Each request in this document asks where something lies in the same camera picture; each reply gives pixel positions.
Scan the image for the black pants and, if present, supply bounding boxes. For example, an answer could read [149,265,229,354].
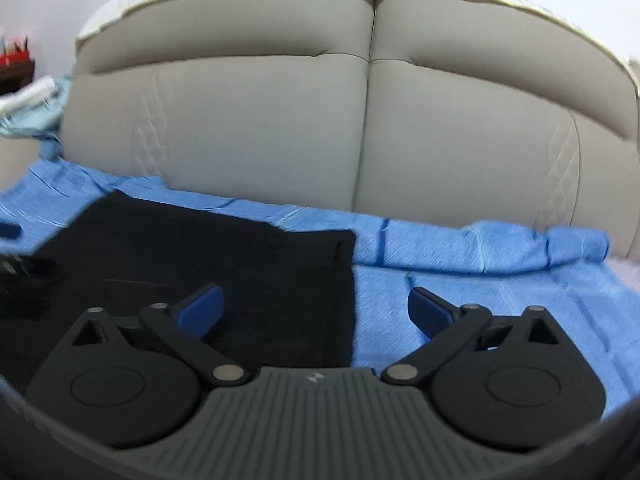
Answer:
[1,192,356,390]

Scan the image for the blue checked bed sheet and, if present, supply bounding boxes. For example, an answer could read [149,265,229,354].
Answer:
[1,159,639,411]

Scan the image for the lavender blanket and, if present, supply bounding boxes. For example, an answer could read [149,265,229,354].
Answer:
[606,257,640,292]

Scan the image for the light blue folded cloth pile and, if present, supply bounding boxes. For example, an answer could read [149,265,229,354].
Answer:
[1,76,72,138]

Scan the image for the beige padded leather headboard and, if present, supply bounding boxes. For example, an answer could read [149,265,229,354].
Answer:
[61,0,639,258]

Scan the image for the brown wooden side shelf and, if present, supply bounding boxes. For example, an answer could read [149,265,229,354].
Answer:
[0,36,36,96]

